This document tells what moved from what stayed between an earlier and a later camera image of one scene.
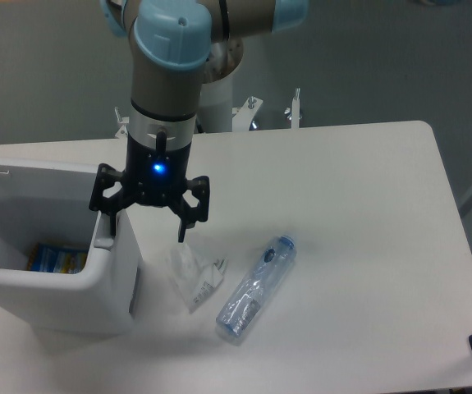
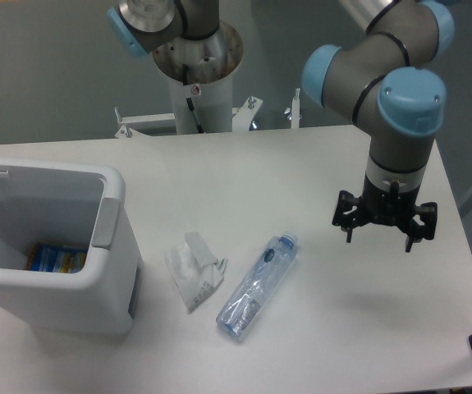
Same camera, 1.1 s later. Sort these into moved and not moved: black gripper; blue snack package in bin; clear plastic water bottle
Moved: black gripper
Not moved: blue snack package in bin; clear plastic water bottle
